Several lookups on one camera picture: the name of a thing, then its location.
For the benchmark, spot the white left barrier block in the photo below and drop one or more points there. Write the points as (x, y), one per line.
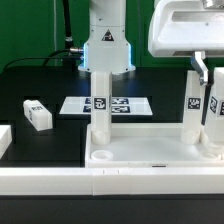
(5, 138)

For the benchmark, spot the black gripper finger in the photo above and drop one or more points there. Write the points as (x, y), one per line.
(197, 62)

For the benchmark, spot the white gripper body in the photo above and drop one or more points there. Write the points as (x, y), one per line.
(178, 28)

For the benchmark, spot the white marker tag plate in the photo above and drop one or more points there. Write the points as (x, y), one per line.
(120, 106)

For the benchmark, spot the white front barrier rail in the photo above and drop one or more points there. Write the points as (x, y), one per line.
(111, 181)

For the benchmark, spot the white desk top panel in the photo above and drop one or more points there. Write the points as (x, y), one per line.
(148, 145)

